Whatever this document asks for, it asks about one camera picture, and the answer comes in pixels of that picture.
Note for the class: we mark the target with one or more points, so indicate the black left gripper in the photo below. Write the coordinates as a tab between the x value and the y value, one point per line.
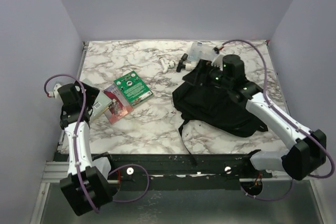
91	94

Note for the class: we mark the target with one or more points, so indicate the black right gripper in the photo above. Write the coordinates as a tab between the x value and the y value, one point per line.
192	76

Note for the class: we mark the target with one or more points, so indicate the grey-green notebook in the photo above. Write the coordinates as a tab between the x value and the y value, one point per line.
101	104

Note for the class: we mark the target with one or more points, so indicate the black student backpack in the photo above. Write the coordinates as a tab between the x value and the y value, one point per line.
213	106

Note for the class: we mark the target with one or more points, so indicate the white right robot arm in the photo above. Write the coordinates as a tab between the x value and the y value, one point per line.
306	148

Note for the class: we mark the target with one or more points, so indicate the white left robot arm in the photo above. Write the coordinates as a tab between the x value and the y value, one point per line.
78	142

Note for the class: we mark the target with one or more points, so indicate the black and white valve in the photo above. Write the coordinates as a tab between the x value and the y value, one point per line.
182	64

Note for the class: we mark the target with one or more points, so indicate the white plastic pipe fitting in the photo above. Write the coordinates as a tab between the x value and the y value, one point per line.
166	65

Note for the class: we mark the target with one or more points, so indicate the clear plastic organizer box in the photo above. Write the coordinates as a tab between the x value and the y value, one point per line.
200	50

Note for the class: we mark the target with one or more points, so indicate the purple red paperback book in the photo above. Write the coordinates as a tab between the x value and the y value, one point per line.
119	106

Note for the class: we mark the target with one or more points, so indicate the green paperback book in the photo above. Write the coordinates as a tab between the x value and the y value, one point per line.
133	88

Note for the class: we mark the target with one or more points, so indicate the black mounting plate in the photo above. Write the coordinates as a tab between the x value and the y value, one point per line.
168	172

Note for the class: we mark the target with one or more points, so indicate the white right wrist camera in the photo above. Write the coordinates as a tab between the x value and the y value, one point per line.
218	61

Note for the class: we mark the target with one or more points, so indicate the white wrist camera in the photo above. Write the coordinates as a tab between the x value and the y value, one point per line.
218	61
54	93

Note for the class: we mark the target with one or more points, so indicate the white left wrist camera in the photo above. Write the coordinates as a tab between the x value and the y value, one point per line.
54	93

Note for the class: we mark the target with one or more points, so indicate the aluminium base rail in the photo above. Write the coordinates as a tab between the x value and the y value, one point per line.
55	171

